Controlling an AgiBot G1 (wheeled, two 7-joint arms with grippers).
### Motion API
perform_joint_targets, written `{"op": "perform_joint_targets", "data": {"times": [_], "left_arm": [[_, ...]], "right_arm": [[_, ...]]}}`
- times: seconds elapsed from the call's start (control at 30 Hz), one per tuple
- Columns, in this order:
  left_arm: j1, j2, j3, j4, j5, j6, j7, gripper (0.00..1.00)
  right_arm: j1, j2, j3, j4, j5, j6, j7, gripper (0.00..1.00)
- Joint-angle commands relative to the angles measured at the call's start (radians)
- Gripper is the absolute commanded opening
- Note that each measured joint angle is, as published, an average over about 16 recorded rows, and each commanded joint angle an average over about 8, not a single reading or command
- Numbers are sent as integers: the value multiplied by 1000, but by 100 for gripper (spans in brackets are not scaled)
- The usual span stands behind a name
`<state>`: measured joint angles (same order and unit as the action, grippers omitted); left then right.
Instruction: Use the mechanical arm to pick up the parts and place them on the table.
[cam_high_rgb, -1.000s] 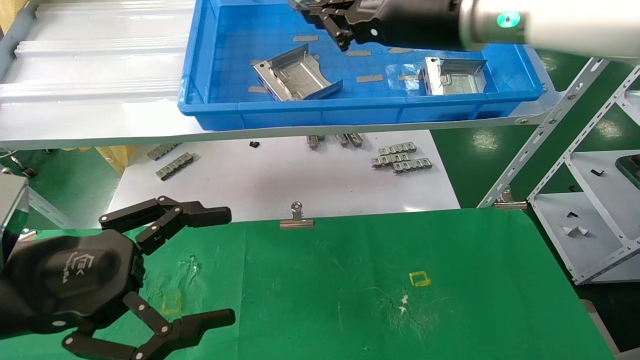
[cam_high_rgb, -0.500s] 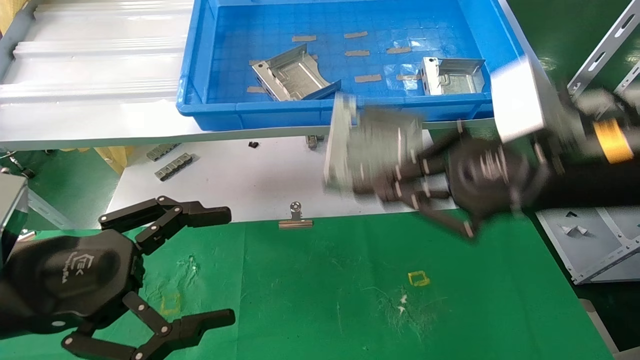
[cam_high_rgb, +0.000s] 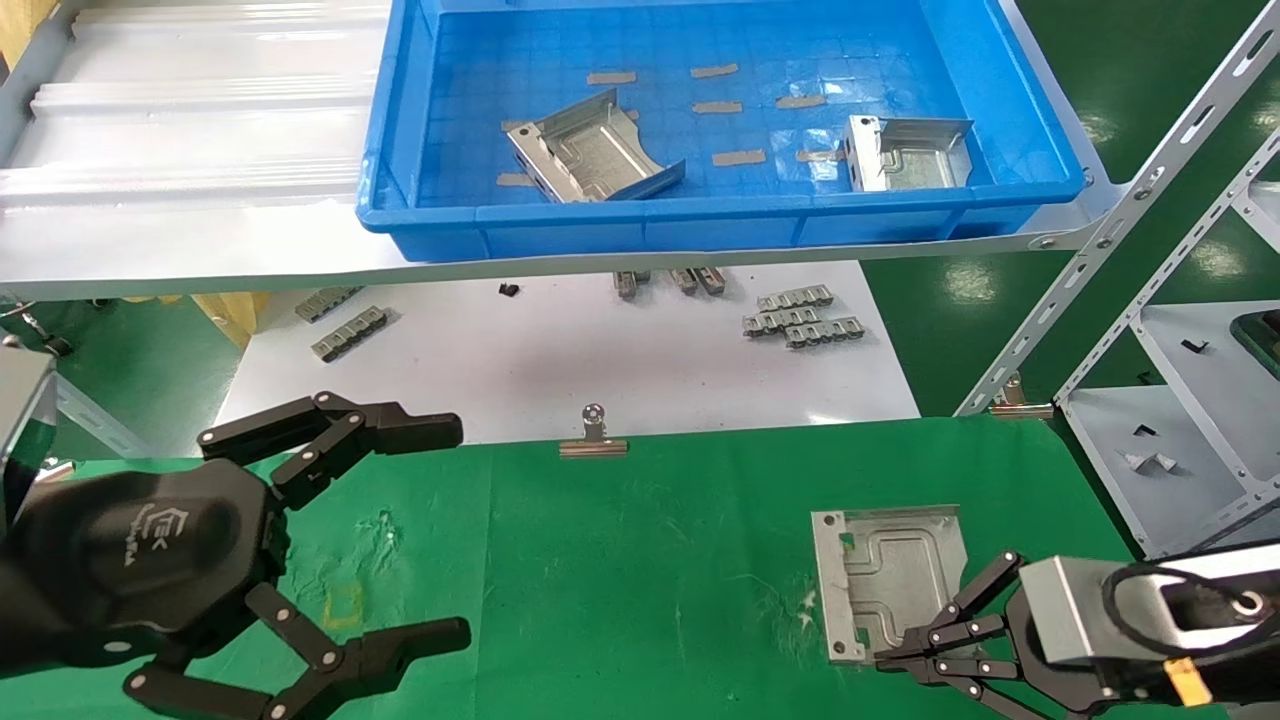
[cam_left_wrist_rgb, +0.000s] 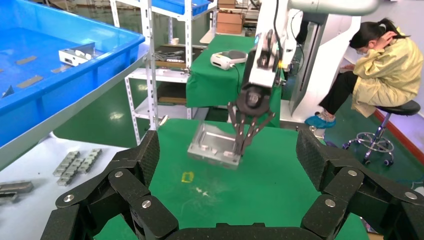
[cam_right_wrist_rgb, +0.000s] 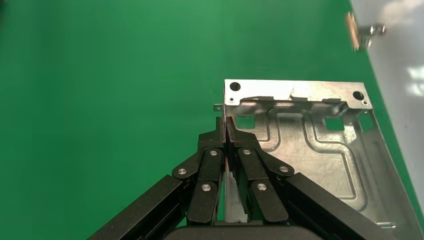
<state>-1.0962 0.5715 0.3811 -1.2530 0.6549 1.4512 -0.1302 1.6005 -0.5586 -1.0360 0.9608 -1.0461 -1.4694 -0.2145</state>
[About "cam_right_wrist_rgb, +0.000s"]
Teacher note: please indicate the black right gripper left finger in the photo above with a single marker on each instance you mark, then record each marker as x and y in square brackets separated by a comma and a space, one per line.
[208, 165]

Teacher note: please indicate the stamped metal bracket plate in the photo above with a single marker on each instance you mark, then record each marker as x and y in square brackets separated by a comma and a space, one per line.
[298, 139]

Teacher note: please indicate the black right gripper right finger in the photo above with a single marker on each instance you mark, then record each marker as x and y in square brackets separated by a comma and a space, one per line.
[255, 169]

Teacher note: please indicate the silver binder clip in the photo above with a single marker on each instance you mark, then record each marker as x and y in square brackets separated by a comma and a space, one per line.
[352, 31]

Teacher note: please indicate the green table cloth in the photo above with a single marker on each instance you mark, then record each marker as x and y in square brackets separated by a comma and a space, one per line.
[99, 82]

